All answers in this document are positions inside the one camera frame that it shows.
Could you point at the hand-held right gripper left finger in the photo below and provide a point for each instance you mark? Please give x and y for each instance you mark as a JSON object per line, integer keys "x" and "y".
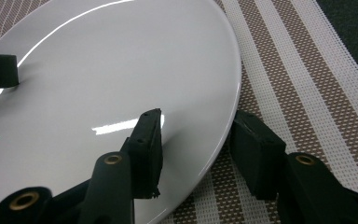
{"x": 146, "y": 161}

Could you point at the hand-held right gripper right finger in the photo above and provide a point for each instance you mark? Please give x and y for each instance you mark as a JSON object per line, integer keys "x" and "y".
{"x": 256, "y": 155}

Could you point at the white plate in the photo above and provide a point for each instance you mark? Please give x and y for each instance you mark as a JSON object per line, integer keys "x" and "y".
{"x": 105, "y": 77}

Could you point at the brown white striped woven placemat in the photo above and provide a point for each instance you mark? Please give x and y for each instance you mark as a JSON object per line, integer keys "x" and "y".
{"x": 295, "y": 93}

